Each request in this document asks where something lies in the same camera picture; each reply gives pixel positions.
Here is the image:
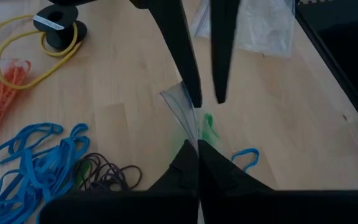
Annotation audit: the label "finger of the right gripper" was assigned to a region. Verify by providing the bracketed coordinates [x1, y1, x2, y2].
[129, 0, 203, 108]
[209, 0, 241, 105]

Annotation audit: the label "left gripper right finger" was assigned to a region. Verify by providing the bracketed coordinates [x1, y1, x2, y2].
[198, 139, 358, 224]

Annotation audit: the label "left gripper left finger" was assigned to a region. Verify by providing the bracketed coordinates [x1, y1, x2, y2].
[39, 140, 200, 224]

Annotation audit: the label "stack of clear zip bags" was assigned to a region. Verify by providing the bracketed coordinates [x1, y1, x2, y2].
[188, 0, 296, 58]

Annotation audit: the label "blue rubber bands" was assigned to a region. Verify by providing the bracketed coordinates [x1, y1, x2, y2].
[0, 122, 91, 224]

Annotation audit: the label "dark rubber bands pile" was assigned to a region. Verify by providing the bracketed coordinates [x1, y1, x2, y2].
[72, 152, 143, 192]

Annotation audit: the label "single blue rubber band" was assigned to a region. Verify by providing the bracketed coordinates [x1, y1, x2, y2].
[230, 147, 260, 174]

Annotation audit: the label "yellow cable coil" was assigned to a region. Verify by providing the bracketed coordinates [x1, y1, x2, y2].
[0, 14, 83, 91]

